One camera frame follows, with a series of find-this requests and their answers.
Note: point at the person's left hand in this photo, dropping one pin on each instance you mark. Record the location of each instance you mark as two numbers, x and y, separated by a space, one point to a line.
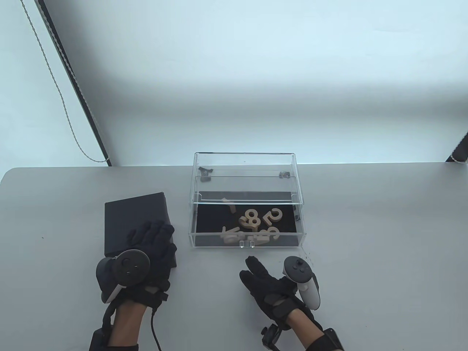
159 252

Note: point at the person's right hand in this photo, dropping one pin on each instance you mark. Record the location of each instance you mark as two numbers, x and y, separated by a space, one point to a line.
270 292

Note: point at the black box lid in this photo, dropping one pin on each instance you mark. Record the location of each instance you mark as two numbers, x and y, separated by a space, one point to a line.
135 212

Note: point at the clear drawer with black liner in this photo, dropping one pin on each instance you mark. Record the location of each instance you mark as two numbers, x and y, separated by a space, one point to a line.
210 219

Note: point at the pile of wooden number blocks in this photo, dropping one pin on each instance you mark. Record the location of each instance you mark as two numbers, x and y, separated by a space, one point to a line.
252 219

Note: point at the person's left forearm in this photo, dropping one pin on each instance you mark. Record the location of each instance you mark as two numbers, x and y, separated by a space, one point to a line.
128 325

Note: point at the person's right forearm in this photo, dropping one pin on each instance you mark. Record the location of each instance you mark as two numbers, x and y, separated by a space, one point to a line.
305 331

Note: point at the clear acrylic drawer case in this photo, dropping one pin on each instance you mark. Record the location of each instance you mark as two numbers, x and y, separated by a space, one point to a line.
245 162

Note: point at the black and white right controller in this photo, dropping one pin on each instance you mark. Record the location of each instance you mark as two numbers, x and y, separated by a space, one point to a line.
299 270

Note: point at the black and white controller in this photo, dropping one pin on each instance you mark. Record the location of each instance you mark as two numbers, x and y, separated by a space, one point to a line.
126 268
299 270

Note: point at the black and white left controller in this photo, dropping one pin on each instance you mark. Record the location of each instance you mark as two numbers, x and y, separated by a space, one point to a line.
126 268

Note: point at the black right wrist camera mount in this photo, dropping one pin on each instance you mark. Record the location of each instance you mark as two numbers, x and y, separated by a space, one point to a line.
331 340

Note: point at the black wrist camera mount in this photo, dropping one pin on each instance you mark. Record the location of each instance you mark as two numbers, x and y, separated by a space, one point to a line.
98 340
331 340

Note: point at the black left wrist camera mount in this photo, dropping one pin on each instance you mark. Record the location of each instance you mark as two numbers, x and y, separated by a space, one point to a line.
98 340

